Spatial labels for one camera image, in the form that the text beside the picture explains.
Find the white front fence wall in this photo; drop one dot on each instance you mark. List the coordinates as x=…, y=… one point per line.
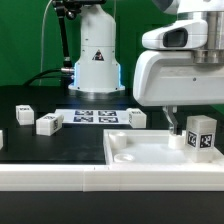
x=84, y=178

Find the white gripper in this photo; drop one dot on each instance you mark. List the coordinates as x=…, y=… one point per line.
x=171, y=78

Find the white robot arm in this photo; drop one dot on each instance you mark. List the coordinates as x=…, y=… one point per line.
x=97, y=71

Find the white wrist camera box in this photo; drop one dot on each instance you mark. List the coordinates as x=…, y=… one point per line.
x=183, y=34

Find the white square tabletop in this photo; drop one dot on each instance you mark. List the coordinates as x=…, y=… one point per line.
x=153, y=147

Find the sheet with fiducial tags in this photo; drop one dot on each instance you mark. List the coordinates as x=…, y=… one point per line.
x=79, y=116

